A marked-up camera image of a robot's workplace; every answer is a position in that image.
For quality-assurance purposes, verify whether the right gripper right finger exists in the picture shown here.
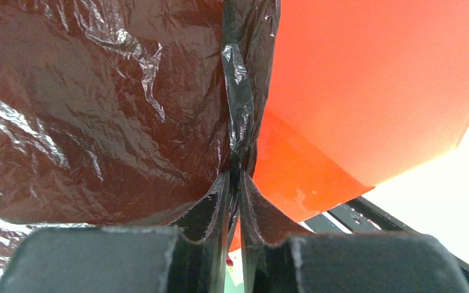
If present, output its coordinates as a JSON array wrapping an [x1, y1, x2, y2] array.
[[238, 172, 469, 292]]

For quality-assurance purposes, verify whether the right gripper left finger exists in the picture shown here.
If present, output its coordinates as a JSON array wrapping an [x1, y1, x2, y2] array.
[[0, 172, 231, 292]]

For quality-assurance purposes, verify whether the black plastic trash bag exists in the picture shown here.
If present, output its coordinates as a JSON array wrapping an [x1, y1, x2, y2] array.
[[0, 1, 281, 278]]

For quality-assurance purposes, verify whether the orange plastic trash bin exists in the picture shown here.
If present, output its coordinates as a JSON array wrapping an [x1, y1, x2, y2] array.
[[228, 0, 469, 253]]

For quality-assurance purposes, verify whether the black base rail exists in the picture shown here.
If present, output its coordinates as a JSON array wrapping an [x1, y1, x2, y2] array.
[[300, 197, 469, 284]]

